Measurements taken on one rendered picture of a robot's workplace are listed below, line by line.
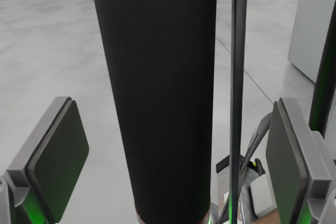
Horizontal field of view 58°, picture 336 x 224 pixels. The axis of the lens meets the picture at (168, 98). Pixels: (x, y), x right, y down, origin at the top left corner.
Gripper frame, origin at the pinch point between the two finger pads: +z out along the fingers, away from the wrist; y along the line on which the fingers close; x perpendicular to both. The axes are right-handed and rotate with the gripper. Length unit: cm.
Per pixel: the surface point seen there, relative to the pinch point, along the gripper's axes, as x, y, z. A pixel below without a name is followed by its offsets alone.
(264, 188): -49, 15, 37
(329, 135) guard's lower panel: -108, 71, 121
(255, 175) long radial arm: -55, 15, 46
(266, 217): -10.8, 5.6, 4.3
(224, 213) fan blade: -34.2, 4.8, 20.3
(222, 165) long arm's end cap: -54, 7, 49
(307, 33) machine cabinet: -117, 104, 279
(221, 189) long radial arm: -55, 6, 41
